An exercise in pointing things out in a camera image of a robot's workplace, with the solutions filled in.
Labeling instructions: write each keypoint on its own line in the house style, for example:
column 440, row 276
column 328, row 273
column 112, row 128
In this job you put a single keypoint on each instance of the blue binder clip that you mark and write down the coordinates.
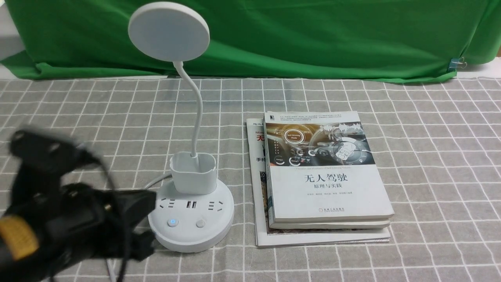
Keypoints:
column 457, row 63

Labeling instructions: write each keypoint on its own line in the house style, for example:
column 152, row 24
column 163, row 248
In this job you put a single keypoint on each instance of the grey checked tablecloth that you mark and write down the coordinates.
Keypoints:
column 437, row 148

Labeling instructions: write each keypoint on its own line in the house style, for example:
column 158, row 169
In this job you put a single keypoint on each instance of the white self-driving textbook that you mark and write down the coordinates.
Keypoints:
column 321, row 173

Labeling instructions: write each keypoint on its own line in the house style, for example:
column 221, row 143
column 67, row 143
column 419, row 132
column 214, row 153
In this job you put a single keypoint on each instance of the magazine under the book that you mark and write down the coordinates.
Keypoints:
column 271, row 238

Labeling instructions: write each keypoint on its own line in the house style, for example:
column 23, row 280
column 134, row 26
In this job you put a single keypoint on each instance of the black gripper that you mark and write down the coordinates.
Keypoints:
column 40, row 239

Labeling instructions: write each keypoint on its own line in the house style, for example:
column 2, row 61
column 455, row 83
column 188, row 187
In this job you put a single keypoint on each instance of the white desk lamp with base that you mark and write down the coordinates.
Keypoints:
column 194, row 210

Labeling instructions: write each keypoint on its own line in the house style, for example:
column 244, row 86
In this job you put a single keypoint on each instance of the green backdrop cloth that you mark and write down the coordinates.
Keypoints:
column 401, row 41

